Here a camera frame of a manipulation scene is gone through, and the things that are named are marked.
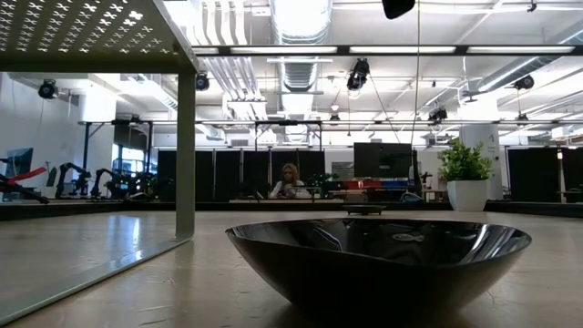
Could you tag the small black square plate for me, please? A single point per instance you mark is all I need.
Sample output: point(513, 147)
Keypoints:
point(364, 210)

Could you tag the black leaf-shaped plate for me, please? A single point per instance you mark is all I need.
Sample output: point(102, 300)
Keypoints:
point(378, 273)

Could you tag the black background robot arm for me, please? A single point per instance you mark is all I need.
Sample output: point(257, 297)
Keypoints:
point(68, 175)
point(102, 180)

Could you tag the black overhead beam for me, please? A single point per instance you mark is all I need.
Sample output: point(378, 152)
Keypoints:
point(344, 50)

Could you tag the black ceiling spotlight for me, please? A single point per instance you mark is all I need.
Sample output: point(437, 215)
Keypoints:
point(202, 82)
point(358, 75)
point(437, 115)
point(524, 82)
point(47, 89)

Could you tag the black flat monitor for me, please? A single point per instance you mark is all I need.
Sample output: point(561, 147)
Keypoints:
point(382, 159)

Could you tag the white round column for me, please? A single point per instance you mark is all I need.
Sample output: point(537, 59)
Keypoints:
point(489, 141)

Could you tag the small green potted plant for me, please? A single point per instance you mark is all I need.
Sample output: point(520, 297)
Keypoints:
point(464, 193)

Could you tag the person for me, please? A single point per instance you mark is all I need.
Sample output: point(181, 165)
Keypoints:
point(289, 189)

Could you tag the black partition screen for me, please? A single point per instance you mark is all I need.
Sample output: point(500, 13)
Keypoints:
point(533, 175)
point(228, 175)

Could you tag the green perforated metal shelf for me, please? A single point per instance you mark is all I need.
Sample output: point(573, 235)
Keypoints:
point(186, 159)

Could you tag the red bar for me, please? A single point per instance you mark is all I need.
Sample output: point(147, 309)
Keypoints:
point(28, 175)

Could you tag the small background monitor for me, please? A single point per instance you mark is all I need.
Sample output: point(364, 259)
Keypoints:
point(19, 161)

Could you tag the black aluminium rig frame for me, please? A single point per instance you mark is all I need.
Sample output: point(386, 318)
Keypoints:
point(91, 212)

